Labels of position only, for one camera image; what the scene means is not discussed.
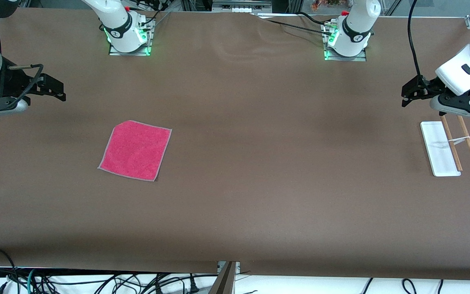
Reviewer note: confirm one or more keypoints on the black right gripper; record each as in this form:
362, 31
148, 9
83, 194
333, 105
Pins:
13, 76

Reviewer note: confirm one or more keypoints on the white flat strip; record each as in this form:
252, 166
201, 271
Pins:
278, 15

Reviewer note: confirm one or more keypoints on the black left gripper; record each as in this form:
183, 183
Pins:
428, 86

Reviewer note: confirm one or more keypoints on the pink towel with grey hem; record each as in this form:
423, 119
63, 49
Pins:
136, 150

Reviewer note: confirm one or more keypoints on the black power plug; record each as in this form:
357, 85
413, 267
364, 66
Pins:
193, 288

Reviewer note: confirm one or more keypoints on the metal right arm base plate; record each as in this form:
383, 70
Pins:
145, 50

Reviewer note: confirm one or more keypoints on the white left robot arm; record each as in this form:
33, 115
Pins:
355, 24

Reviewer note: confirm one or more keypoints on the orange red clutter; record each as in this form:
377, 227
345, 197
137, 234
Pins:
329, 4

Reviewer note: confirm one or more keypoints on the white rack with wooden rods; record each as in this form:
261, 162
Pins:
441, 151

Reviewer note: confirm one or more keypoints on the white connector block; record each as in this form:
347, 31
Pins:
242, 10

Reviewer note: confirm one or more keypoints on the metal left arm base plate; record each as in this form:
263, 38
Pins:
361, 57

